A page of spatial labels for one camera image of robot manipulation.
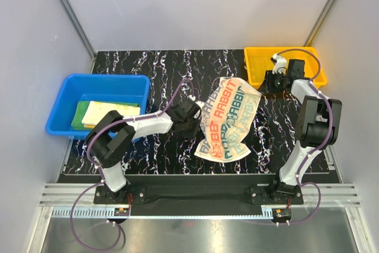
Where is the slotted cable duct rail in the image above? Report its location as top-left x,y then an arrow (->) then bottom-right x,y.
52,206 -> 273,220

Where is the right aluminium frame post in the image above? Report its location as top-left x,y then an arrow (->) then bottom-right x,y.
304,0 -> 338,47

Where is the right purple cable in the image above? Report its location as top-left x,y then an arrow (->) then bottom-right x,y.
245,48 -> 332,226

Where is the purple cable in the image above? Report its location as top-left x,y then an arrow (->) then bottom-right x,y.
245,48 -> 332,226
69,77 -> 196,251

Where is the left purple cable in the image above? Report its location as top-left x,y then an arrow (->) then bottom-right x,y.
69,77 -> 196,251

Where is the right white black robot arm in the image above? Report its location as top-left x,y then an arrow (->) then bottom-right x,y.
265,54 -> 342,204

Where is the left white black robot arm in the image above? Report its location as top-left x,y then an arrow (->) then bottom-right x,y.
85,99 -> 204,203

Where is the blue plastic bin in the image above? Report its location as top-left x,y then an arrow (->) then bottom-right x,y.
45,73 -> 150,140

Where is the aluminium frame post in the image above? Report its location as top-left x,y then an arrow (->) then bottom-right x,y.
58,0 -> 97,62
304,0 -> 338,47

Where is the blue red patterned towel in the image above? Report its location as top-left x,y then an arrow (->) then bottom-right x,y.
195,77 -> 261,163

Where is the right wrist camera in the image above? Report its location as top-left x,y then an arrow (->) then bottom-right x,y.
271,54 -> 305,79

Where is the left aluminium frame post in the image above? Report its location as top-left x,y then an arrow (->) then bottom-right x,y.
58,0 -> 97,62

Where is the green microfiber towel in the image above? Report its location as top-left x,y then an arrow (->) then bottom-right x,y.
71,101 -> 90,130

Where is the yellow plastic tray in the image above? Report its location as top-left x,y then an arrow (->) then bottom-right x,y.
244,47 -> 318,89

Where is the lime green patterned towel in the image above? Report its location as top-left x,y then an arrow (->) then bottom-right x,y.
79,101 -> 141,129

